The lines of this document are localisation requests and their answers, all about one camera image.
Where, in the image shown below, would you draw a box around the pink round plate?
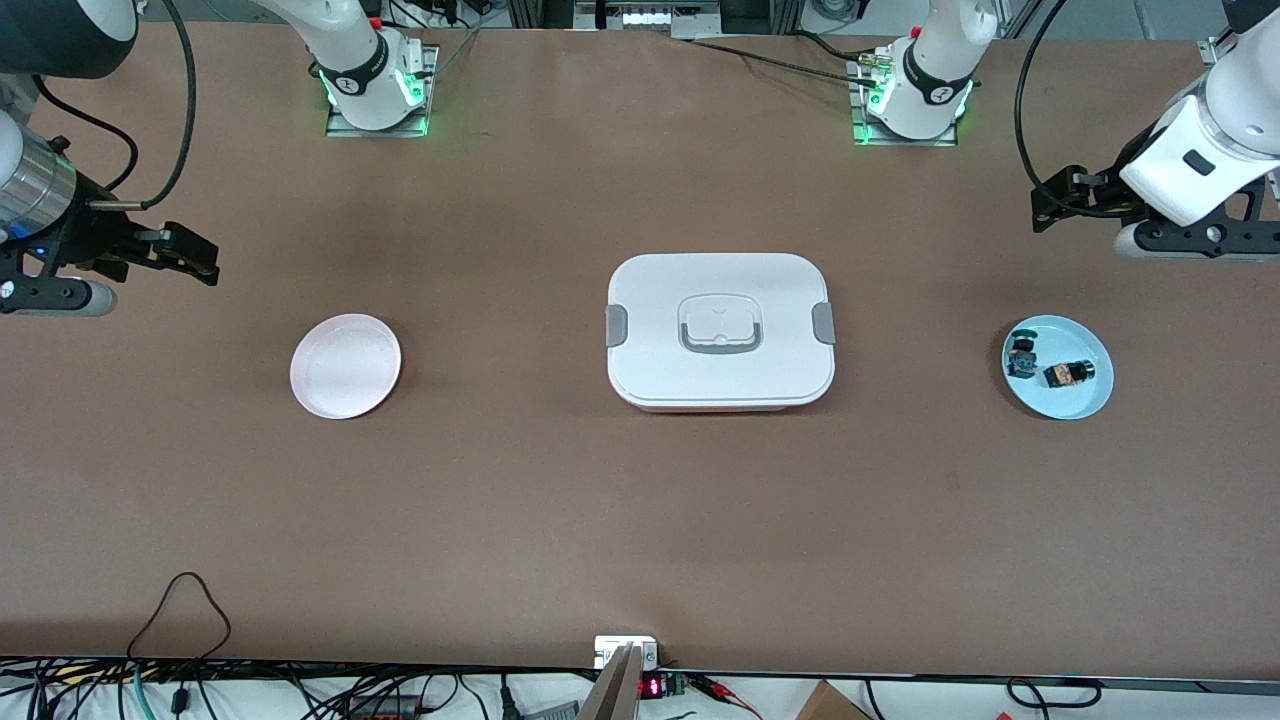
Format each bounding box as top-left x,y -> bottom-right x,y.
290,313 -> 403,421

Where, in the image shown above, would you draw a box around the light blue round plate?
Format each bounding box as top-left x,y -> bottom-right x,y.
1002,315 -> 1115,421

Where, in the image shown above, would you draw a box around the white lunch box grey clips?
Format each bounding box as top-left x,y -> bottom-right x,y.
605,252 -> 836,414

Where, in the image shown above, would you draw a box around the grey power strip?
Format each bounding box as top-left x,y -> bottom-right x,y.
575,0 -> 721,39

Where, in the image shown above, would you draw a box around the brown cardboard box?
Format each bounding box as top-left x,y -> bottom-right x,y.
795,680 -> 873,720

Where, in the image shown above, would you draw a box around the small white box device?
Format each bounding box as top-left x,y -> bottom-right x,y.
594,636 -> 659,669

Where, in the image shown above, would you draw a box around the grey metal profile bar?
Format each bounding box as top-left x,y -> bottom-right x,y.
578,645 -> 643,720

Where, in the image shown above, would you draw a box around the red and black leads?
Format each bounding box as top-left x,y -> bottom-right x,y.
690,675 -> 763,719

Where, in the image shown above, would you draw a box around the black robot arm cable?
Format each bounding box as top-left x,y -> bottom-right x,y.
88,0 -> 197,211
33,78 -> 139,196
1014,0 -> 1133,217

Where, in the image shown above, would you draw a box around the blue and black switch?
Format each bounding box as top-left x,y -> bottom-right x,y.
1005,328 -> 1041,381

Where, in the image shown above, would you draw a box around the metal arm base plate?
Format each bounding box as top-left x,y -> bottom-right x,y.
325,45 -> 441,139
850,55 -> 961,148

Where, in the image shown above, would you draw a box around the black cable with metal plug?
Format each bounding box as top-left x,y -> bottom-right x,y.
795,30 -> 873,63
685,36 -> 886,87

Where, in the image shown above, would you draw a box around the thin black looped cable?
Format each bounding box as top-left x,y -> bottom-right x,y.
125,571 -> 233,666

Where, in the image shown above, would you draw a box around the black cable loop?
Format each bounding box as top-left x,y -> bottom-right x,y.
1005,678 -> 1103,713

